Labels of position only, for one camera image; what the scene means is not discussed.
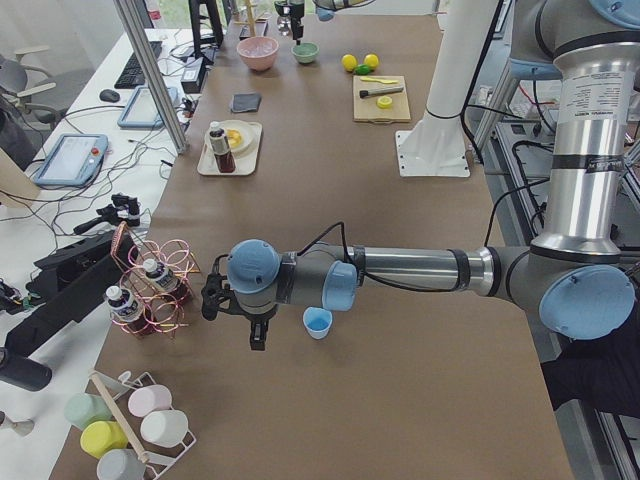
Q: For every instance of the blue cup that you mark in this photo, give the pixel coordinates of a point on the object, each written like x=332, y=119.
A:
x=317, y=322

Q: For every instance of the white round plate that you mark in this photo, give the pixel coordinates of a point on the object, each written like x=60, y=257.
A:
x=244, y=127

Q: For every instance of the black keyboard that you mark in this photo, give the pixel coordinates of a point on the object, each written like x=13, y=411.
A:
x=132, y=74

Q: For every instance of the yellow cup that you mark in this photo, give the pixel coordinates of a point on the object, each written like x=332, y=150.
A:
x=102, y=436

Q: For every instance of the tea bottle on tray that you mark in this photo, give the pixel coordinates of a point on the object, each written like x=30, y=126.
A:
x=221, y=148

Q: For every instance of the yellow lemon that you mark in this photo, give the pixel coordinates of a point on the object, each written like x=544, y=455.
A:
x=372, y=61
x=349, y=62

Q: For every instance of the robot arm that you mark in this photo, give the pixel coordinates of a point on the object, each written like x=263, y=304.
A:
x=569, y=276
x=324, y=8

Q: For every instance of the yellow lemon lower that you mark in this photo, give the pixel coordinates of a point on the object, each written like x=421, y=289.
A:
x=372, y=61

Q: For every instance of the teach pendant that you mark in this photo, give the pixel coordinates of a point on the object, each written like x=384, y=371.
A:
x=74, y=161
x=140, y=112

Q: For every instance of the half lemon slice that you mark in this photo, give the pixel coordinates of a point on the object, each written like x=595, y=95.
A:
x=384, y=102

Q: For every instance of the mint green cup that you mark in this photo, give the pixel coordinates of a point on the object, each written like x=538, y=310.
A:
x=82, y=409

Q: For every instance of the teach pendant near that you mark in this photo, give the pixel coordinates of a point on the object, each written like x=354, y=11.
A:
x=74, y=161

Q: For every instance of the tea bottle in rack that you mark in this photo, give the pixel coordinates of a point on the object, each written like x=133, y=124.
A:
x=166, y=281
x=130, y=313

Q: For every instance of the bamboo cutting board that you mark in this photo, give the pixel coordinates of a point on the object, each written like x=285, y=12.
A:
x=366, y=110

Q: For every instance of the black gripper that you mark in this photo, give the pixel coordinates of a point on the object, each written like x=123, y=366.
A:
x=255, y=315
x=298, y=15

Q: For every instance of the pink cup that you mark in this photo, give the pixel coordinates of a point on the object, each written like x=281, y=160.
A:
x=149, y=398

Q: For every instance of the clear ice cubes pile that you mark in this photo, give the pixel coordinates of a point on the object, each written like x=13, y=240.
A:
x=257, y=50

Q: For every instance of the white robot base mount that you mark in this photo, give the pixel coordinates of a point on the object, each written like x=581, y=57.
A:
x=436, y=145

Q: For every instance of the pink bowl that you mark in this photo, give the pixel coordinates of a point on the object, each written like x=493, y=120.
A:
x=258, y=64

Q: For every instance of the mint green bowl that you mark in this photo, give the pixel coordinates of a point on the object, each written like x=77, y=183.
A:
x=305, y=52

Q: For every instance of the cream serving tray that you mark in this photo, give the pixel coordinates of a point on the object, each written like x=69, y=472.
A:
x=245, y=161

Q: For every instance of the steel muddler black tip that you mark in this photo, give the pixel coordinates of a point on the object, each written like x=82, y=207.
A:
x=367, y=93

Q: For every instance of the teach pendant far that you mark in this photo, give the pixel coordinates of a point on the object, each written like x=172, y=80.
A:
x=140, y=112

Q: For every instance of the aluminium frame post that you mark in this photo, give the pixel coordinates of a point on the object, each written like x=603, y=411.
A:
x=136, y=33

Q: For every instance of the grey folded cloth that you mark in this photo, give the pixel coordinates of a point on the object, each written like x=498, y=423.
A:
x=245, y=102

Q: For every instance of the white wire cup rack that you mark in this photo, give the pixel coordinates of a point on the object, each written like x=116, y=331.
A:
x=116, y=392

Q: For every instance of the copper wire bottle rack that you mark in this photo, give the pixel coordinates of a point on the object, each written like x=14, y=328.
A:
x=153, y=287

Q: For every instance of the yellow lemon upper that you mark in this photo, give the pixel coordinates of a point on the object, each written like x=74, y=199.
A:
x=349, y=62

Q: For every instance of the grey cup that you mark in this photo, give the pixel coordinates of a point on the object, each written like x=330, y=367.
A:
x=120, y=464

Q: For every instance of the black computer mouse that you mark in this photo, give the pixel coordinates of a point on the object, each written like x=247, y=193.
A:
x=110, y=96

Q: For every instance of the white cup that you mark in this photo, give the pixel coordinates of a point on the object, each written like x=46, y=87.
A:
x=165, y=428

